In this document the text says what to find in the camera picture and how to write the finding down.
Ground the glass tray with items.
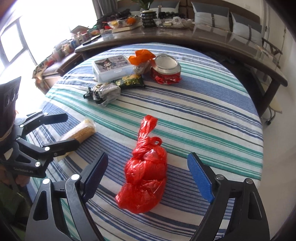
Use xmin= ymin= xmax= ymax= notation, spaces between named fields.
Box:
xmin=154 ymin=16 xmax=193 ymax=29

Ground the dark long table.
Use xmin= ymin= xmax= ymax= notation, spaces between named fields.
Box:
xmin=75 ymin=26 xmax=288 ymax=116

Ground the black gold snack wrapper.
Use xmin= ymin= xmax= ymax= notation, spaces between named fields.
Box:
xmin=83 ymin=74 xmax=145 ymax=106

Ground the orange plastic wrapper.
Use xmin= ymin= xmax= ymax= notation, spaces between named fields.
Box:
xmin=128 ymin=49 xmax=156 ymax=66

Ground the grey white cushion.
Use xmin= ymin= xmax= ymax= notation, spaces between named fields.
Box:
xmin=231 ymin=13 xmax=262 ymax=46
xmin=192 ymin=2 xmax=230 ymax=31

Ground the red plastic bag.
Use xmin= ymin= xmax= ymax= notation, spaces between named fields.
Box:
xmin=115 ymin=115 xmax=168 ymax=214

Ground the fruit bowl with oranges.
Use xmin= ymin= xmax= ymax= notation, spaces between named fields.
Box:
xmin=108 ymin=16 xmax=138 ymax=29

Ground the crushed red metal can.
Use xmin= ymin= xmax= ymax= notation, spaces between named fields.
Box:
xmin=151 ymin=54 xmax=181 ymax=85

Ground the clear plastic box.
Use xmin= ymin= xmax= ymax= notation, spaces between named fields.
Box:
xmin=92 ymin=55 xmax=134 ymax=84

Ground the cream biscuit packet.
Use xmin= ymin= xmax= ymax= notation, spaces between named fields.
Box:
xmin=55 ymin=118 xmax=97 ymax=163

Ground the black ribbed plant pot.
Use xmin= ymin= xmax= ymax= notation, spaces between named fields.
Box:
xmin=141 ymin=10 xmax=157 ymax=28

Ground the striped tablecloth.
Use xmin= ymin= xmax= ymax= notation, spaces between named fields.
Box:
xmin=27 ymin=43 xmax=263 ymax=240

